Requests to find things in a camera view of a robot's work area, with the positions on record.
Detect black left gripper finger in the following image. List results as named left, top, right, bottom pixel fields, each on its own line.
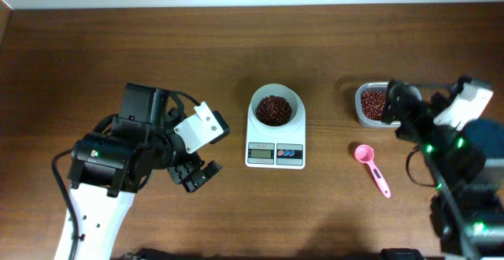
left=167, top=162, right=199, bottom=184
left=183, top=161, right=222, bottom=192

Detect pink measuring scoop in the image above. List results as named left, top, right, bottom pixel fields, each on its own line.
left=354, top=144, right=391, bottom=199

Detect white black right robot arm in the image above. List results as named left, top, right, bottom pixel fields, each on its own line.
left=382, top=76, right=503, bottom=259

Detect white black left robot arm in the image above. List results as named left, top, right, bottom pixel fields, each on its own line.
left=51, top=84, right=230, bottom=259

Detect white digital kitchen scale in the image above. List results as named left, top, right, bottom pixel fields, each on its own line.
left=244, top=92, right=307, bottom=170

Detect red adzuki beans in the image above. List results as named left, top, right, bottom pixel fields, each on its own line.
left=361, top=91, right=386, bottom=121

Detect clear plastic bean container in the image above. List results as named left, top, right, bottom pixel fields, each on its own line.
left=355, top=82, right=401, bottom=128

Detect red beans in bowl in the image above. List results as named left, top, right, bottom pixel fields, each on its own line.
left=255, top=95, right=292, bottom=126

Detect white plastic bowl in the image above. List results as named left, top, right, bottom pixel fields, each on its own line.
left=249, top=84, right=306, bottom=134

